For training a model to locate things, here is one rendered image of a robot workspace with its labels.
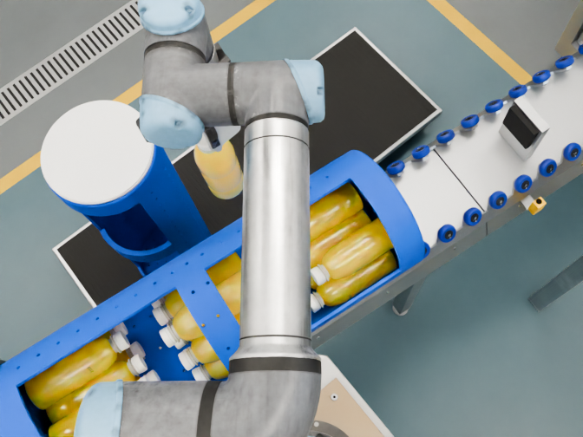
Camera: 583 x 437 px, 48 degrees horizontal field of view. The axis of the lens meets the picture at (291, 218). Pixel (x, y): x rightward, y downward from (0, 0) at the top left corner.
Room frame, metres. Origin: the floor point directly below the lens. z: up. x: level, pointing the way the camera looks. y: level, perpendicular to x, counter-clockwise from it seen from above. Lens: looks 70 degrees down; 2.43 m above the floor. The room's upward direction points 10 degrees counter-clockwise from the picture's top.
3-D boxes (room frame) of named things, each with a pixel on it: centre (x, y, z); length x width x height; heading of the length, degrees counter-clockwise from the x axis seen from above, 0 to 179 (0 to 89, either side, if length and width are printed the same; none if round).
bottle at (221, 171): (0.53, 0.11, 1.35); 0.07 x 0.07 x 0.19
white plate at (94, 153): (0.77, 0.43, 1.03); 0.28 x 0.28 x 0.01
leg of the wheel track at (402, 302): (0.47, -0.34, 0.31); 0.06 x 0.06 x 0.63; 23
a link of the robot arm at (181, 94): (0.43, 0.10, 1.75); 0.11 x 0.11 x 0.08; 81
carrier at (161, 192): (0.77, 0.43, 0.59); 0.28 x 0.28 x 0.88
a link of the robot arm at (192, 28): (0.53, 0.10, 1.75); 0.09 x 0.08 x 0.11; 171
